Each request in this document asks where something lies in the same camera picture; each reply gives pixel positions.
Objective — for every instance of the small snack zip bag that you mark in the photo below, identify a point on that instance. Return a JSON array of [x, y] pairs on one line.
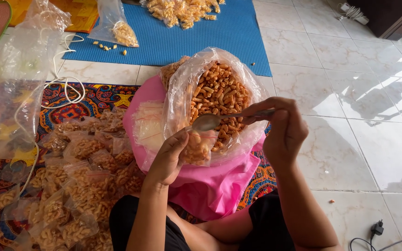
[[198, 150]]

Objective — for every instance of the pile of filled snack packets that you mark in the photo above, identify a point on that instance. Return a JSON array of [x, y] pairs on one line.
[[79, 188]]

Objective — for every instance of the stack of empty zip bags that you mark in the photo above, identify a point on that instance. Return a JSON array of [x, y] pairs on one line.
[[148, 125]]

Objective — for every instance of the colourful patterned mat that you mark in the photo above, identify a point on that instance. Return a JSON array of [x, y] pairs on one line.
[[72, 104]]

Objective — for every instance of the scattered loose snack pieces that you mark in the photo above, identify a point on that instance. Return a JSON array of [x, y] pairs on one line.
[[107, 47]]

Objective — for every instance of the dark wooden furniture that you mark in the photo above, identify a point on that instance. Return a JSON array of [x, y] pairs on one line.
[[386, 15]]

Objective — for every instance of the person's left hand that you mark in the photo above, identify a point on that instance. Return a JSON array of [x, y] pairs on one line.
[[164, 164]]

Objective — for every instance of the clear bag with few snacks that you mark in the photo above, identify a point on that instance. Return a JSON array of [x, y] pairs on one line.
[[122, 33]]

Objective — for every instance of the person's right hand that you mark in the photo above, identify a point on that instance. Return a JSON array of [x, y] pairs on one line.
[[288, 136]]

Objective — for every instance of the large empty clear plastic bag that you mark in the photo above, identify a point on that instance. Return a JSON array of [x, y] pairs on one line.
[[9, 87]]

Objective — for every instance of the metal spoon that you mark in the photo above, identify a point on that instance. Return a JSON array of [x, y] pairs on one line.
[[206, 122]]

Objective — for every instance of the person's black shorts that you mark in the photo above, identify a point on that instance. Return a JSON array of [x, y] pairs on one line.
[[267, 223]]

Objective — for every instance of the orange yellow patterned cloth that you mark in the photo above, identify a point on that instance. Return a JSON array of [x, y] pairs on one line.
[[77, 14]]

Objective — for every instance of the pink plastic bag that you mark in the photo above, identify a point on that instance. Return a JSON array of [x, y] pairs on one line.
[[208, 188]]

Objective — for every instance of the blue textured mat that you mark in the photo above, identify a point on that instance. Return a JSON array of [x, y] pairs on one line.
[[173, 41]]

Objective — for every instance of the large clear bag of macaroni snacks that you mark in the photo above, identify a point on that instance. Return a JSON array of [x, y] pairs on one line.
[[218, 90]]

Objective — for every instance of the heap of bagged yellow snacks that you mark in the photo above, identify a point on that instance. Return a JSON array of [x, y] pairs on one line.
[[183, 12]]

